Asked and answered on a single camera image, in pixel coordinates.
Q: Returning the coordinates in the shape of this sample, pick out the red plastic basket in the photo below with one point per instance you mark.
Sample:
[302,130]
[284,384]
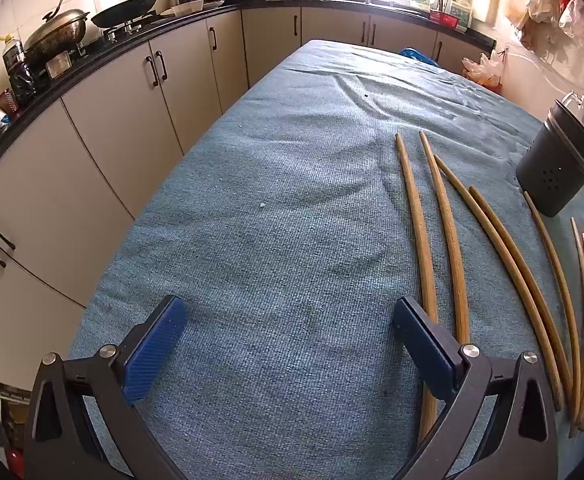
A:
[444,19]

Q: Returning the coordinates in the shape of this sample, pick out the blue plastic bag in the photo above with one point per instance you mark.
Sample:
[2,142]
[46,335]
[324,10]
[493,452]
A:
[417,55]

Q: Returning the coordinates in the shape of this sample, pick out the white detergent bottle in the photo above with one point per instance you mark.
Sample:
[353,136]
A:
[459,12]

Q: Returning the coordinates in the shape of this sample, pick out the oil bottle with yellow cap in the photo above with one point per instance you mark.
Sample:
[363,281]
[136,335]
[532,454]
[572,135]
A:
[13,57]

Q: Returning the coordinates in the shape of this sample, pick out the steel wok with lid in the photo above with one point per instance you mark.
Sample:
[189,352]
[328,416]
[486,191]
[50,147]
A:
[54,35]

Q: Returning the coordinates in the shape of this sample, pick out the dark grey utensil holder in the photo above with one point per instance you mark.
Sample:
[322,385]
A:
[552,175]

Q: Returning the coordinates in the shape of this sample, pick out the black kitchen countertop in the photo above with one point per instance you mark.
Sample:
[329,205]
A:
[272,5]

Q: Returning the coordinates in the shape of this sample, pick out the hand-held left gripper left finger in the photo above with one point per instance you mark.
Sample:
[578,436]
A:
[154,350]

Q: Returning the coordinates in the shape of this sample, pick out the white dish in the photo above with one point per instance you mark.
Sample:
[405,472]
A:
[182,9]

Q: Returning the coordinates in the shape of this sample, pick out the black gas stove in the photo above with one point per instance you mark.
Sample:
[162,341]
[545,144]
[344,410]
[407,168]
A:
[127,27]

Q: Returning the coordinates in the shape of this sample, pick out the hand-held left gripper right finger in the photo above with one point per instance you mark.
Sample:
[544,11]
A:
[424,350]

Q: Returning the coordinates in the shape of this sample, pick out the blue tablecloth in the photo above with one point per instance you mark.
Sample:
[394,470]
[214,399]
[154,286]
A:
[272,210]

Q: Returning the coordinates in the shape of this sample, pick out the black frying pan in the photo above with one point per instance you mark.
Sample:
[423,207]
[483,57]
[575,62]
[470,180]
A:
[122,12]

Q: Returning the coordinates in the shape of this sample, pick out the small metal box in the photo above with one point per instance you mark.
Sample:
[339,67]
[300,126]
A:
[58,65]

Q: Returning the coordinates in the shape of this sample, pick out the clear bag with orange contents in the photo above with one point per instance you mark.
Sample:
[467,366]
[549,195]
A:
[484,72]

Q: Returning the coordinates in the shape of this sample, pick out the brown wooden chopstick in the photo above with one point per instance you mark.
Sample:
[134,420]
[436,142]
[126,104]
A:
[562,285]
[516,280]
[444,210]
[533,280]
[417,220]

